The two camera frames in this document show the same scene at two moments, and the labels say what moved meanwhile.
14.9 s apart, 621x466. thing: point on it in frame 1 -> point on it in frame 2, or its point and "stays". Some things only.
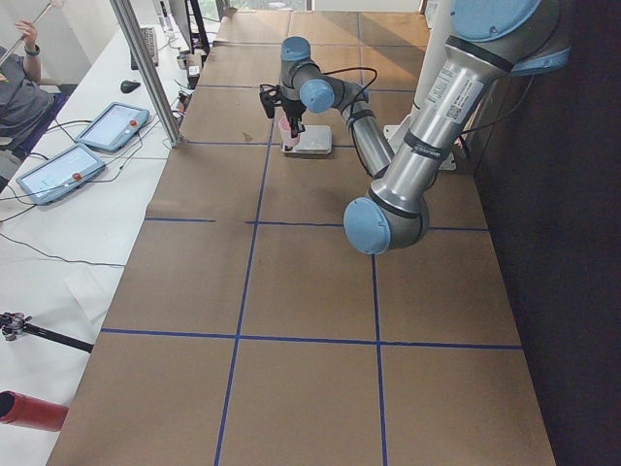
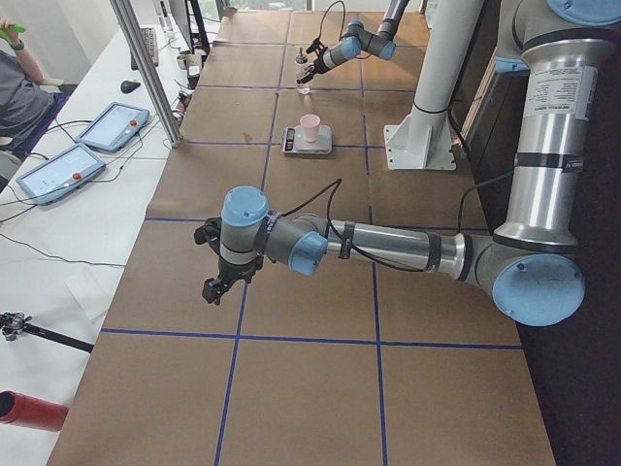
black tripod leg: (14, 323) stays
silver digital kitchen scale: (315, 141) stays
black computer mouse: (127, 86) stays
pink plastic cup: (288, 143) -> (310, 127)
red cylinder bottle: (26, 411) stays
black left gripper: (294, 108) -> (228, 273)
